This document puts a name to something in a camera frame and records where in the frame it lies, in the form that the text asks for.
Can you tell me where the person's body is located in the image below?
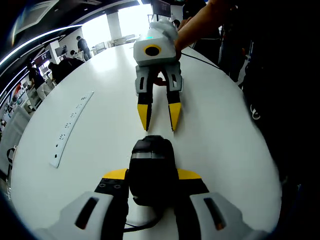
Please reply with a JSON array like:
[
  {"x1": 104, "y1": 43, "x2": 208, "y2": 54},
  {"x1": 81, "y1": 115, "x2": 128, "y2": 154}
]
[{"x1": 217, "y1": 0, "x2": 320, "y2": 240}]

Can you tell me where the person's right forearm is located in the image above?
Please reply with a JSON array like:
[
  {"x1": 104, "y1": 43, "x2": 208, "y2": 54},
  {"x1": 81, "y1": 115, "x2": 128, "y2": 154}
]
[{"x1": 186, "y1": 0, "x2": 241, "y2": 48}]

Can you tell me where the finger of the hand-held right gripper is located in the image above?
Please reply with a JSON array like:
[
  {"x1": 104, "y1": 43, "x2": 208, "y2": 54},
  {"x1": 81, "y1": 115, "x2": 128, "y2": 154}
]
[
  {"x1": 161, "y1": 62, "x2": 185, "y2": 133},
  {"x1": 134, "y1": 65, "x2": 154, "y2": 132}
]

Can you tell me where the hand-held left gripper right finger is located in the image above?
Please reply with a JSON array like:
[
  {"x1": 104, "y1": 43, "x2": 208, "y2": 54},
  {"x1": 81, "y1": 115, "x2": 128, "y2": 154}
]
[{"x1": 174, "y1": 168, "x2": 271, "y2": 240}]

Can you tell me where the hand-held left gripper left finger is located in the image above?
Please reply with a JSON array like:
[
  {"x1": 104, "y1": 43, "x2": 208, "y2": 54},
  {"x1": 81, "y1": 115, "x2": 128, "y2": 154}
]
[{"x1": 34, "y1": 168, "x2": 130, "y2": 240}]

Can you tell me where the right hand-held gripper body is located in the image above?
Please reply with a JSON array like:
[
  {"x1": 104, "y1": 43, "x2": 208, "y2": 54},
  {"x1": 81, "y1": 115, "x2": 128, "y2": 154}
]
[{"x1": 133, "y1": 29, "x2": 181, "y2": 68}]

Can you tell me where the black cable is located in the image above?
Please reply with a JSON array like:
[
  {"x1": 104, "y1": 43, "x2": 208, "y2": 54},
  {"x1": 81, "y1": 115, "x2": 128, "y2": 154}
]
[{"x1": 180, "y1": 51, "x2": 222, "y2": 70}]

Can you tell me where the dark monitor screen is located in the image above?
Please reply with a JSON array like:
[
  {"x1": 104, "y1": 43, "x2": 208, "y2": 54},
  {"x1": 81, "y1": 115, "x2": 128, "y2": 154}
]
[{"x1": 152, "y1": 0, "x2": 174, "y2": 16}]

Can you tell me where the white power strip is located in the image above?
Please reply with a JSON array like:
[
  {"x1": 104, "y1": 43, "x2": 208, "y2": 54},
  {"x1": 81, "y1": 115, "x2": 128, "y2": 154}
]
[{"x1": 49, "y1": 90, "x2": 95, "y2": 169}]

